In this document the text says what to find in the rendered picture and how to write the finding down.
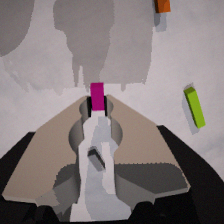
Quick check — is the magenta block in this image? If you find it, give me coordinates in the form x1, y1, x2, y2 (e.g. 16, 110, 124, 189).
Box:
90, 82, 104, 111

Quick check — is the grey rod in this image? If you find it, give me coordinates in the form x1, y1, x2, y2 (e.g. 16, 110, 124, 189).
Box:
87, 149, 105, 172

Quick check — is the lime green rod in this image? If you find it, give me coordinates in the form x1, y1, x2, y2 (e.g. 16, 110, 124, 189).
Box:
184, 87, 206, 129

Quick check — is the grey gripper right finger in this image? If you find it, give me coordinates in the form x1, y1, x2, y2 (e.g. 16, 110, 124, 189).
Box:
104, 94, 224, 224

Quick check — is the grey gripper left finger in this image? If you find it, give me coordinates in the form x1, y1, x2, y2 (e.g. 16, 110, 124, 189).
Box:
0, 95, 92, 224

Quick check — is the orange rectangular block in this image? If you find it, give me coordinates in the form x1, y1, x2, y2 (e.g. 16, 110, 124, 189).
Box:
154, 0, 171, 13

